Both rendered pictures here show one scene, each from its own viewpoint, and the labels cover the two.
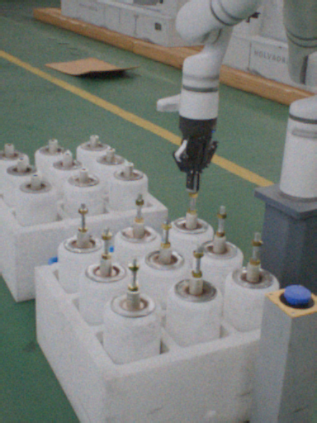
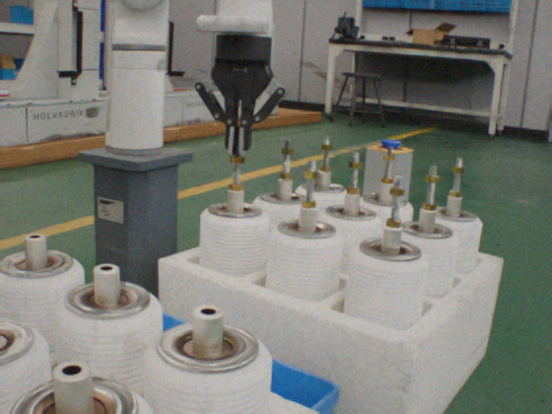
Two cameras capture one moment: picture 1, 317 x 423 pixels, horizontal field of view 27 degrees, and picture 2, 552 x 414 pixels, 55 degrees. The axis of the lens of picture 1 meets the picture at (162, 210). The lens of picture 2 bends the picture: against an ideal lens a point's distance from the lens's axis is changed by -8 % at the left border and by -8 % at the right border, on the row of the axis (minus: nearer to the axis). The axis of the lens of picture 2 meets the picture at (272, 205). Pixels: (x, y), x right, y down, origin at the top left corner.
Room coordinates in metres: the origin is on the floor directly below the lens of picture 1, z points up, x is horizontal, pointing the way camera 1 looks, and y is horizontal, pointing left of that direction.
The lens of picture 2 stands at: (1.54, 0.64, 0.45)
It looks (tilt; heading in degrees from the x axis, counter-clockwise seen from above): 14 degrees down; 243
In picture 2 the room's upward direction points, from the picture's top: 3 degrees clockwise
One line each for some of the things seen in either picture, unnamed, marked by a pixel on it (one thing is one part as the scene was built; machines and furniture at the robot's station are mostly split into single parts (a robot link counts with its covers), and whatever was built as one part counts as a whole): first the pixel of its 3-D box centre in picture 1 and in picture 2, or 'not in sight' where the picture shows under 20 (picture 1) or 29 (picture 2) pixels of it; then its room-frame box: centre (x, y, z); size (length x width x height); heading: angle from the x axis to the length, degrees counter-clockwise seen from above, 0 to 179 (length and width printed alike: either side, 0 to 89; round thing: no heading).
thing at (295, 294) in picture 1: (297, 297); (390, 145); (0.86, -0.21, 0.32); 0.04 x 0.04 x 0.02
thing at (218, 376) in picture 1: (160, 333); (339, 314); (1.08, -0.01, 0.09); 0.39 x 0.39 x 0.18; 28
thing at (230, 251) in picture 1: (219, 249); (284, 198); (1.14, -0.11, 0.25); 0.08 x 0.08 x 0.01
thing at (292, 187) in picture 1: (305, 157); (137, 102); (1.33, -0.30, 0.39); 0.09 x 0.09 x 0.17; 35
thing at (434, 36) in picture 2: not in sight; (430, 34); (-2.09, -3.43, 0.87); 0.40 x 0.30 x 0.23; 111
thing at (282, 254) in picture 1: (291, 254); (135, 235); (1.33, -0.30, 0.15); 0.15 x 0.15 x 0.30; 35
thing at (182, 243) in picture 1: (187, 263); (232, 272); (1.24, -0.06, 0.16); 0.10 x 0.10 x 0.18
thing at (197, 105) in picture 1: (191, 97); (241, 12); (1.25, -0.05, 0.52); 0.11 x 0.09 x 0.06; 52
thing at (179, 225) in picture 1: (191, 225); (235, 211); (1.24, -0.06, 0.25); 0.08 x 0.08 x 0.01
